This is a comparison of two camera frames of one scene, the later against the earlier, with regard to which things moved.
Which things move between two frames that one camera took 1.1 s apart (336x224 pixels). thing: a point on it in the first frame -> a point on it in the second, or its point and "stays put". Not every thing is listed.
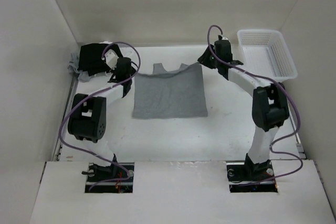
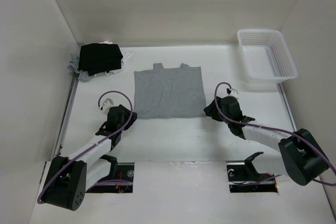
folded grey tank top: [73, 65] stays put
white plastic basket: [265, 52] stays put
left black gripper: [133, 72] -> [126, 114]
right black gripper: [203, 59] -> [210, 110]
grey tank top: [164, 94] stays put
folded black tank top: [90, 60] stays put
